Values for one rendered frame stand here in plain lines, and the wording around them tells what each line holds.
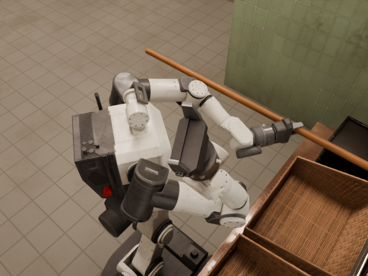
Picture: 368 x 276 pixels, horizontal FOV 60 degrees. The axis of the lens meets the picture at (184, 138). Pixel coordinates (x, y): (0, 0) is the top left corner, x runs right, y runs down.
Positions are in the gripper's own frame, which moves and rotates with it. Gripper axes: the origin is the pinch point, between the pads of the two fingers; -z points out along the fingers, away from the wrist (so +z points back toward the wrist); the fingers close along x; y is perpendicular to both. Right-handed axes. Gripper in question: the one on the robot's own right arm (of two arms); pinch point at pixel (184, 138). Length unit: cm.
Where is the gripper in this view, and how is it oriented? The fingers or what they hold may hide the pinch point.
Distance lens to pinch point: 58.4
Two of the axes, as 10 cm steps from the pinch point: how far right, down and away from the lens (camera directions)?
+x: 2.2, -9.3, 2.8
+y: 9.5, 1.4, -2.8
